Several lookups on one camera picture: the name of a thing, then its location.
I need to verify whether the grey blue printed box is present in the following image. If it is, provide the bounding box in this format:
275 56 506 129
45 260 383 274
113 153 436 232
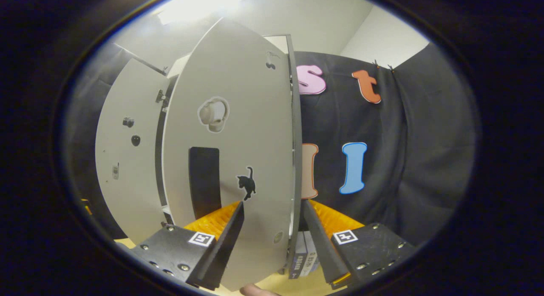
289 231 320 279

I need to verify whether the white shoe cabinet door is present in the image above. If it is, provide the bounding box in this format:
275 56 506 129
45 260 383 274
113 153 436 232
96 58 170 245
162 17 303 292

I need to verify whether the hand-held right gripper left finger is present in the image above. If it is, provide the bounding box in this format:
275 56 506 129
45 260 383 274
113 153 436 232
121 201 246 291

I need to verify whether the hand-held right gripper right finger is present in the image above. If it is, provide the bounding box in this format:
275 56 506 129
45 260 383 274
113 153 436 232
303 198 419 290

